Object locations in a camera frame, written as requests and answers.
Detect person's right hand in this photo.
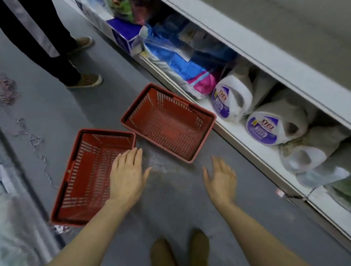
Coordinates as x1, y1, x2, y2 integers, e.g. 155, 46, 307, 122
200, 155, 240, 209

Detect person's left hand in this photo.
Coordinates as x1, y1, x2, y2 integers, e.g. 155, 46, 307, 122
108, 146, 153, 208

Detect person's right forearm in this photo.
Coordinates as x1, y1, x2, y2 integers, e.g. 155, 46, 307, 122
211, 200, 339, 266

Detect person's left forearm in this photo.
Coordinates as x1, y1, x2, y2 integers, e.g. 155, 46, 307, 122
45, 194, 130, 266

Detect red plastic shopping basket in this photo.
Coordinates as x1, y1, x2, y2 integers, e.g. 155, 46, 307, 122
118, 82, 219, 165
50, 127, 137, 230

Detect person's right brown shoe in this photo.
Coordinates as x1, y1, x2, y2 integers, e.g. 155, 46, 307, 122
188, 229, 211, 266

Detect person's brown shoe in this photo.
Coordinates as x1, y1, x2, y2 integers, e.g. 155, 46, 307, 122
149, 238, 182, 266
188, 229, 211, 266

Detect white jug with purple label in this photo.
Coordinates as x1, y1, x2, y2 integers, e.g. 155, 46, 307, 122
210, 73, 255, 124
245, 101, 311, 148

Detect person's left brown shoe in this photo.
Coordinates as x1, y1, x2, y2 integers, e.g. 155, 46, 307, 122
149, 238, 182, 266

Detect white plastic jug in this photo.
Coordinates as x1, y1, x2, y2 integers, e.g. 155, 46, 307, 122
278, 130, 351, 177
295, 139, 351, 191

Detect blue and pink plastic pack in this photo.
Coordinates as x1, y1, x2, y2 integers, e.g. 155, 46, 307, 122
139, 26, 224, 101

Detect grey shelf with packaged goods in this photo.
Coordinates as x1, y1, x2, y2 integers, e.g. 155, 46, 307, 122
0, 107, 74, 266

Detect purple and white box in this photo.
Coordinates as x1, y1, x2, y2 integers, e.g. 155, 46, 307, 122
104, 16, 147, 57

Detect dark blue plastic pack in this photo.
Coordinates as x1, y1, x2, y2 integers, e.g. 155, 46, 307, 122
151, 11, 239, 70

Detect white store shelf unit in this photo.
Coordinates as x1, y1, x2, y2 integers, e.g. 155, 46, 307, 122
28, 0, 351, 255

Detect pale green plastic jug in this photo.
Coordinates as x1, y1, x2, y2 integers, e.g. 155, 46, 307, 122
322, 173, 351, 214

